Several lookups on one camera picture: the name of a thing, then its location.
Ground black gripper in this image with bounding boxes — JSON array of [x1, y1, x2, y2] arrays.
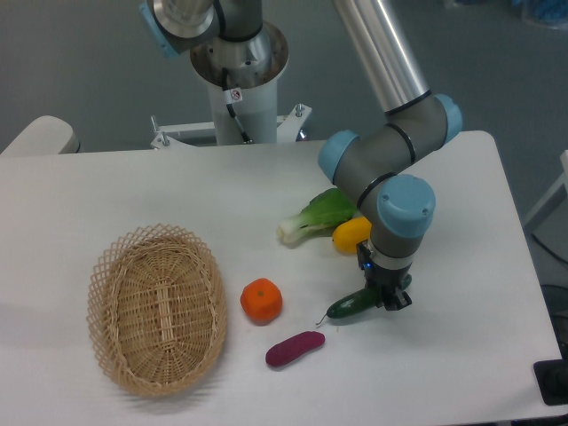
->
[[357, 241, 413, 311]]

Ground green cucumber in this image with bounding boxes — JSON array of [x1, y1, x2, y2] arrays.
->
[[316, 274, 412, 327]]

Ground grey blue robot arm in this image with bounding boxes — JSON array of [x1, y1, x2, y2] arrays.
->
[[139, 1, 462, 319]]

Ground yellow lemon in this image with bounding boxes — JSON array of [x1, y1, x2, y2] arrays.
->
[[332, 217, 371, 255]]

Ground green bok choy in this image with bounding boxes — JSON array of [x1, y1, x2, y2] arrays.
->
[[276, 187, 357, 245]]

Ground purple sweet potato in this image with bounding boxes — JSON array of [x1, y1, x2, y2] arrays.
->
[[265, 331, 326, 368]]

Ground orange tangerine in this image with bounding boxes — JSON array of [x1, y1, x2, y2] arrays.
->
[[240, 278, 283, 324]]

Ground black device at table edge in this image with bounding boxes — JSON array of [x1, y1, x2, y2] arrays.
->
[[533, 359, 567, 406]]

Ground woven wicker basket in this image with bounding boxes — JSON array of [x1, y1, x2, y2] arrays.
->
[[86, 224, 227, 397]]

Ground white chair armrest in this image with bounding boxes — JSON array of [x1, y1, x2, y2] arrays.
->
[[1, 115, 82, 158]]

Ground white metal frame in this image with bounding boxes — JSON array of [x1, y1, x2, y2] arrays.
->
[[522, 150, 567, 233]]

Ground white base bracket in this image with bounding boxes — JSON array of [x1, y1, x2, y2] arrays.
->
[[150, 103, 312, 149]]

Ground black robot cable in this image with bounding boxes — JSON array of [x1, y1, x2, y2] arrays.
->
[[221, 66, 254, 145]]

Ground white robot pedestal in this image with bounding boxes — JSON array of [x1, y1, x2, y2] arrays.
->
[[190, 21, 288, 144]]

